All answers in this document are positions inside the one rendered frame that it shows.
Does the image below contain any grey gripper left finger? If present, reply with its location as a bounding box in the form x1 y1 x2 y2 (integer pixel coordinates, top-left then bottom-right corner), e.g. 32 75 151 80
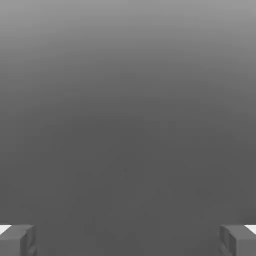
0 224 38 256

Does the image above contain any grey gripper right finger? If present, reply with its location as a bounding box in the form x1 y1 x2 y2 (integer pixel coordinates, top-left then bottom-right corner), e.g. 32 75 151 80
218 224 256 256

